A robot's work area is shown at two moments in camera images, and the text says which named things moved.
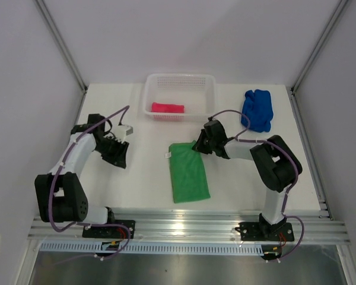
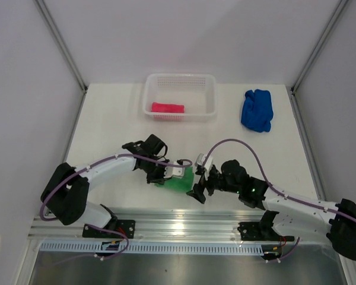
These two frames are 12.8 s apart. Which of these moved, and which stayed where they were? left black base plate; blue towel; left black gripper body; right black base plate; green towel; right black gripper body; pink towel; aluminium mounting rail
Moved: green towel; left black gripper body; right black gripper body
Stayed: left black base plate; right black base plate; aluminium mounting rail; blue towel; pink towel
